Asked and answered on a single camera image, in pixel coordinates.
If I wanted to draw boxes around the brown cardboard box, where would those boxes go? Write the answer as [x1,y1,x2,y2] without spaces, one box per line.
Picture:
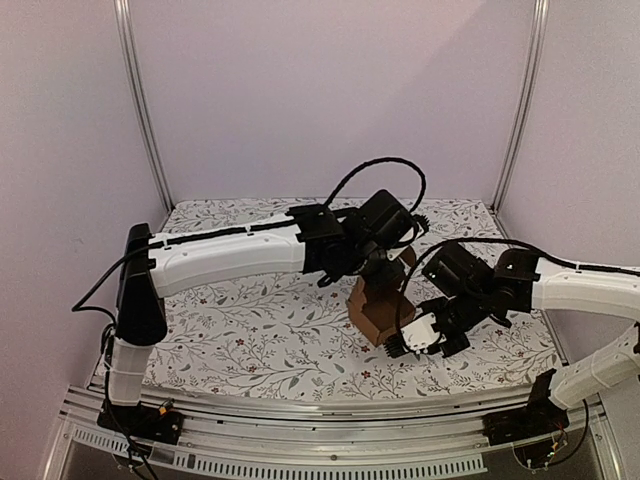
[346,247,416,347]

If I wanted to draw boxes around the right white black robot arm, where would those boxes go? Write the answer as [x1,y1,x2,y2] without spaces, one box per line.
[423,241,639,436]

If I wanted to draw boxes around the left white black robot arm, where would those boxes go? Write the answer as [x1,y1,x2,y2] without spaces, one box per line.
[106,190,428,434]

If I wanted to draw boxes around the floral patterned table mat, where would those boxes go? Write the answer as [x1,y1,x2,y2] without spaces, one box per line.
[99,197,571,404]

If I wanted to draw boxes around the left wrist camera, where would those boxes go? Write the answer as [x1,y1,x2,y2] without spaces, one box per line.
[387,214,430,261]

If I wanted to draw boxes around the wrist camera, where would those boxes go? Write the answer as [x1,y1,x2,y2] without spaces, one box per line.
[387,214,430,261]
[384,313,442,358]

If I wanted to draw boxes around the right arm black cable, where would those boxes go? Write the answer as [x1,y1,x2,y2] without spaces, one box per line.
[394,238,640,346]

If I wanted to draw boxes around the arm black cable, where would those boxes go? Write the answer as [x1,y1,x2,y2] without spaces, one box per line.
[322,157,427,221]
[394,238,640,346]

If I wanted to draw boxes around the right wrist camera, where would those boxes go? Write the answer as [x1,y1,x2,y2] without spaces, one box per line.
[384,313,442,358]

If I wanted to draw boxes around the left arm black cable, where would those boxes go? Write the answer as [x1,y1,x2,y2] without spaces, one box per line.
[322,157,427,221]

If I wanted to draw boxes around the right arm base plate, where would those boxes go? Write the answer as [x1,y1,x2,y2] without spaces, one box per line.
[482,404,570,446]

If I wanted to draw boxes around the front aluminium rail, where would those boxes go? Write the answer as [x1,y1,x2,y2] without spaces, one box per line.
[42,383,631,479]

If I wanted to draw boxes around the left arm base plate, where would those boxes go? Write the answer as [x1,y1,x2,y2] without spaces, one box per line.
[97,401,185,445]

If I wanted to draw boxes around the right aluminium frame post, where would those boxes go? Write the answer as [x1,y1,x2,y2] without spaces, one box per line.
[490,0,550,216]

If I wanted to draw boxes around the aluminium frame post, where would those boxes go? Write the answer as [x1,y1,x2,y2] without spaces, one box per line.
[113,0,174,213]
[490,0,550,216]

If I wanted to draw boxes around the left aluminium frame post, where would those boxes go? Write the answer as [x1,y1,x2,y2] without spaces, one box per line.
[113,0,174,213]

